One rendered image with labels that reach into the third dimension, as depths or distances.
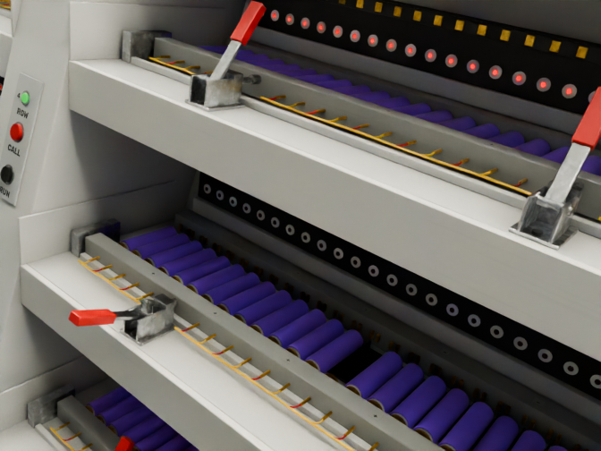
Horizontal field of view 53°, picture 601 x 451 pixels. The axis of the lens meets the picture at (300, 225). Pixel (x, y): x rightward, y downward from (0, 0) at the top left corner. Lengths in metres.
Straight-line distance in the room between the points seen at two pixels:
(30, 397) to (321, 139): 0.45
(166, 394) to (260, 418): 0.08
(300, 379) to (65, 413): 0.33
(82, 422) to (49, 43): 0.38
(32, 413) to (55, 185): 0.25
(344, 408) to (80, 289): 0.28
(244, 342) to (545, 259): 0.26
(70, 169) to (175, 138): 0.17
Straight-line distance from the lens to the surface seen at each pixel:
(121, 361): 0.54
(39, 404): 0.73
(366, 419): 0.45
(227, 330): 0.51
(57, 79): 0.61
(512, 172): 0.42
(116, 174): 0.66
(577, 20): 0.57
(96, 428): 0.70
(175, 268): 0.60
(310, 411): 0.47
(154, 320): 0.52
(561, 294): 0.35
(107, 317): 0.49
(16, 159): 0.64
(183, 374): 0.50
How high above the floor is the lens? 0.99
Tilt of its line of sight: 12 degrees down
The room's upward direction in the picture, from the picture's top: 19 degrees clockwise
